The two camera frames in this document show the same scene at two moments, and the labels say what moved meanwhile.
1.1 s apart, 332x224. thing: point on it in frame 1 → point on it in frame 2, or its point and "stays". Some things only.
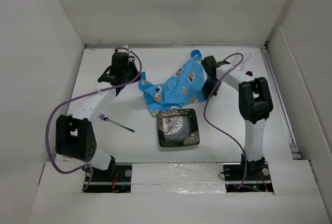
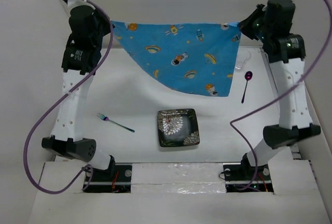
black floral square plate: x=178 y=127 stays
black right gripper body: x=209 y=85 → x=263 y=30
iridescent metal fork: x=105 y=117 stays
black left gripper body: x=131 y=72 → x=103 y=28
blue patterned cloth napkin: x=185 y=85 → x=194 y=58
